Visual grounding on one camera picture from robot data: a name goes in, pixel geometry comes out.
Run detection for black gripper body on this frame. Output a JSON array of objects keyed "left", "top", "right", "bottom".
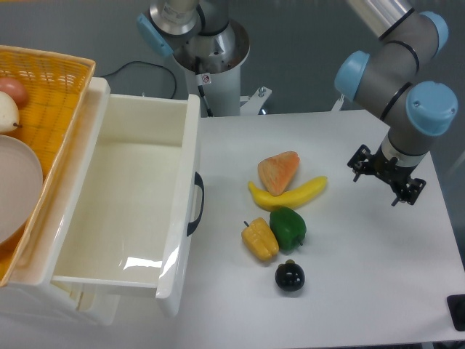
[{"left": 373, "top": 146, "right": 413, "bottom": 190}]

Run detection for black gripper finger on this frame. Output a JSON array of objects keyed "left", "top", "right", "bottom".
[
  {"left": 390, "top": 177, "right": 426, "bottom": 206},
  {"left": 347, "top": 145, "right": 373, "bottom": 182}
]

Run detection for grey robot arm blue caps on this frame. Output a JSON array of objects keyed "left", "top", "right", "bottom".
[{"left": 334, "top": 1, "right": 458, "bottom": 205}]

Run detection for yellow banana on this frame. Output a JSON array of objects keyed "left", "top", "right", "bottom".
[{"left": 248, "top": 176, "right": 328, "bottom": 212}]

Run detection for orange papaya slice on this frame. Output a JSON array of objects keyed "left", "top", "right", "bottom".
[{"left": 257, "top": 151, "right": 300, "bottom": 196}]

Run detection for green bell pepper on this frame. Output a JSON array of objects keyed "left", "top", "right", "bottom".
[{"left": 269, "top": 207, "right": 307, "bottom": 252}]

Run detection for black corner object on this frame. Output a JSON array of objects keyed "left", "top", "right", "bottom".
[{"left": 447, "top": 294, "right": 465, "bottom": 332}]

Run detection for yellow bell pepper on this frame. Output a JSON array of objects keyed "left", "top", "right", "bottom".
[{"left": 241, "top": 217, "right": 279, "bottom": 262}]

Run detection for dark purple mangosteen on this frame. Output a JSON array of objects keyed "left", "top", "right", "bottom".
[{"left": 275, "top": 260, "right": 306, "bottom": 292}]

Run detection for white plastic drawer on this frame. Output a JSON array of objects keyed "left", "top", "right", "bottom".
[{"left": 46, "top": 93, "right": 201, "bottom": 318}]

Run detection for orange woven basket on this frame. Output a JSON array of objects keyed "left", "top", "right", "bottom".
[{"left": 1, "top": 45, "right": 96, "bottom": 286}]

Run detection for beige plate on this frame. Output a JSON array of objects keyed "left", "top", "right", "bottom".
[{"left": 1, "top": 135, "right": 43, "bottom": 243}]

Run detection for white pear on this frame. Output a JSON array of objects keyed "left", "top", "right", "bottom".
[{"left": 0, "top": 92, "right": 22, "bottom": 135}]

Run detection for white drawer cabinet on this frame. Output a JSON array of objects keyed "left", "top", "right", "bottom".
[{"left": 1, "top": 78, "right": 126, "bottom": 324}]

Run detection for black drawer handle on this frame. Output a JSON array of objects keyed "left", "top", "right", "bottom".
[{"left": 187, "top": 172, "right": 205, "bottom": 236}]

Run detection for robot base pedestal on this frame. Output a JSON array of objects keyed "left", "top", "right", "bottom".
[{"left": 137, "top": 1, "right": 272, "bottom": 117}]

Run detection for black cable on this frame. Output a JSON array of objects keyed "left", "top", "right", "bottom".
[{"left": 103, "top": 60, "right": 178, "bottom": 99}]

